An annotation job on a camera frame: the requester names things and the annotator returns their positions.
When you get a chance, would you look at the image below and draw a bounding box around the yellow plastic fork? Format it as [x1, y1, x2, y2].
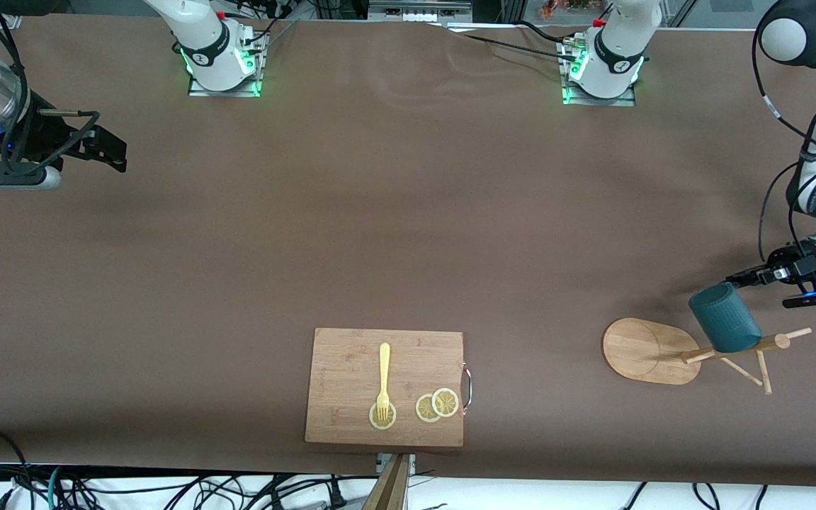
[375, 343, 392, 420]

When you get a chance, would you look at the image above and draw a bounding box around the wooden beam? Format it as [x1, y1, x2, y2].
[362, 453, 411, 510]

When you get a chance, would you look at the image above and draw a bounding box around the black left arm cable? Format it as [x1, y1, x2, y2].
[752, 0, 816, 264]

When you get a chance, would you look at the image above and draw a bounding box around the black power plug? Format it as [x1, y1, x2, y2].
[323, 476, 349, 509]

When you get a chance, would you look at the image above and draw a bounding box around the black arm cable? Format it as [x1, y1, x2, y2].
[0, 14, 101, 174]
[752, 0, 816, 264]

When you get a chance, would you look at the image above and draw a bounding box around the teal floor cable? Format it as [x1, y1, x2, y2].
[44, 466, 69, 510]

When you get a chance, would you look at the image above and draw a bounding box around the bamboo cutting board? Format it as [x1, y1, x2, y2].
[305, 327, 465, 448]

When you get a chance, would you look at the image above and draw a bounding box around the lemon slice under fork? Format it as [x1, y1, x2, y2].
[368, 401, 397, 431]

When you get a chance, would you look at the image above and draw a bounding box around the grey device behind table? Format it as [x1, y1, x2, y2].
[368, 0, 472, 23]

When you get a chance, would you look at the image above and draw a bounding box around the black cable on table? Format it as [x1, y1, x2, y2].
[443, 20, 579, 63]

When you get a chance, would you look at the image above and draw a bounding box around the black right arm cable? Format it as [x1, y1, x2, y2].
[0, 14, 101, 174]

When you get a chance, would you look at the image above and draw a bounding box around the wooden cup rack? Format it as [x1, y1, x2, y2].
[601, 317, 812, 396]

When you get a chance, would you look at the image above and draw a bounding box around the teal cup yellow inside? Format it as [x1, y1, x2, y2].
[688, 282, 764, 353]

